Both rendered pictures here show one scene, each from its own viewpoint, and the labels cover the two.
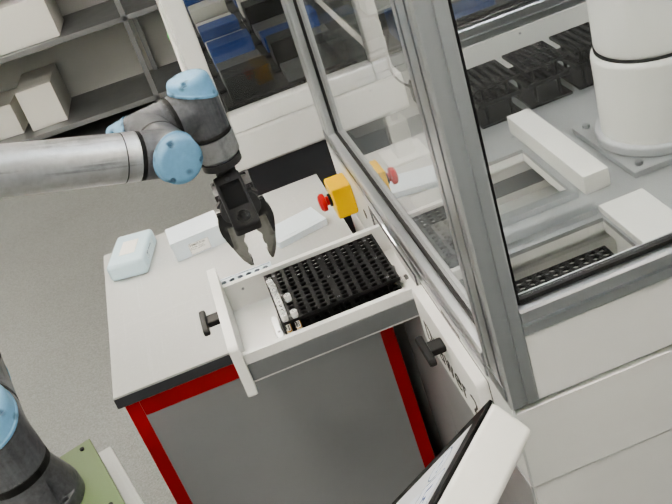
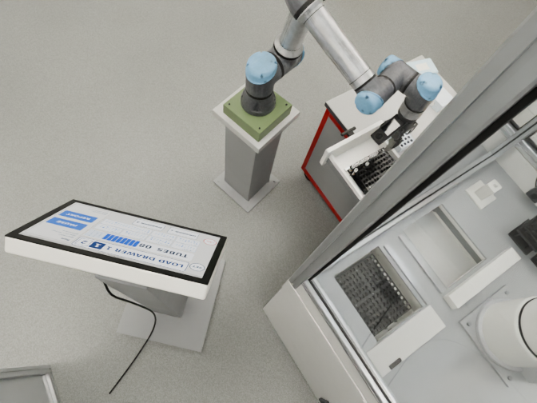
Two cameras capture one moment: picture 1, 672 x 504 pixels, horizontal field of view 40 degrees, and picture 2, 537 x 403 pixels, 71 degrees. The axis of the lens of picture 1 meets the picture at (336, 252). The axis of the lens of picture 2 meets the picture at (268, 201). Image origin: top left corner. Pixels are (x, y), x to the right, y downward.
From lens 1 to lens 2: 0.77 m
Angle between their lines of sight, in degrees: 46
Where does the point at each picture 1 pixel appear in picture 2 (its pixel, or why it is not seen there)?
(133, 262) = not seen: hidden behind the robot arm
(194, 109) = (414, 93)
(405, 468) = not seen: hidden behind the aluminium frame
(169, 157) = (361, 99)
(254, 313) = (369, 148)
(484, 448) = (186, 285)
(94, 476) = (272, 115)
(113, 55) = not seen: outside the picture
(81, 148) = (346, 58)
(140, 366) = (345, 105)
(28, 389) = (398, 38)
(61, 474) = (264, 105)
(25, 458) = (256, 92)
